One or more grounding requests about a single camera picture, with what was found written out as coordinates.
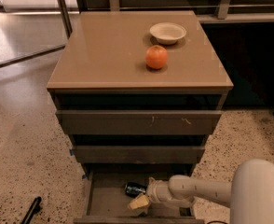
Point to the grey drawer cabinet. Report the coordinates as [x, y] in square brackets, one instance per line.
[103, 68]

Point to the orange fruit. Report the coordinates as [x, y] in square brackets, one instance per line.
[156, 57]

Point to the blue tape piece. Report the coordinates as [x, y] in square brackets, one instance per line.
[71, 152]

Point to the dark metal pole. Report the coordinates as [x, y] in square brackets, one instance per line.
[65, 17]

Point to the white paper bowl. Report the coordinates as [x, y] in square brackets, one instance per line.
[167, 33]

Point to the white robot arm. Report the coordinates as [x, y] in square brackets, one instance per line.
[249, 195]

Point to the blue pepsi can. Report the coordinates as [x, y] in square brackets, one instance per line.
[133, 189]

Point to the top grey drawer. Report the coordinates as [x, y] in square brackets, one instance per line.
[138, 122]

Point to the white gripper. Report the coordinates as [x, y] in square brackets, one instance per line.
[159, 191]

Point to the black object on floor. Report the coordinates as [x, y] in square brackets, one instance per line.
[33, 209]

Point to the bottom open grey drawer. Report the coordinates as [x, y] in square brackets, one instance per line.
[107, 202]

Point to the middle grey drawer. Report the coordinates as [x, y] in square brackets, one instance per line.
[138, 154]

